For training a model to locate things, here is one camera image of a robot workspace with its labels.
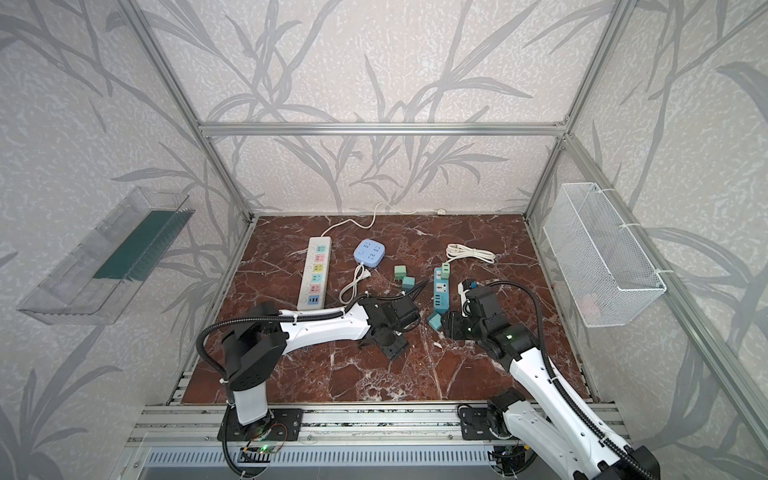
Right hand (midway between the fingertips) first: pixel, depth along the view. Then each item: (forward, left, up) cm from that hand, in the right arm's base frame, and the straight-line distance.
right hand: (450, 310), depth 81 cm
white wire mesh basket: (-4, -30, +22) cm, 37 cm away
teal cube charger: (+15, +11, -11) cm, 22 cm away
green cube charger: (+17, -1, -6) cm, 18 cm away
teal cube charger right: (+2, +3, -11) cm, 11 cm away
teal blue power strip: (+11, +1, -10) cm, 15 cm away
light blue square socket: (+27, +25, -9) cm, 38 cm away
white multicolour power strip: (+17, +43, -9) cm, 47 cm away
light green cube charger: (+20, +14, -11) cm, 27 cm away
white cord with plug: (+12, +31, -13) cm, 36 cm away
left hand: (-4, +15, -9) cm, 18 cm away
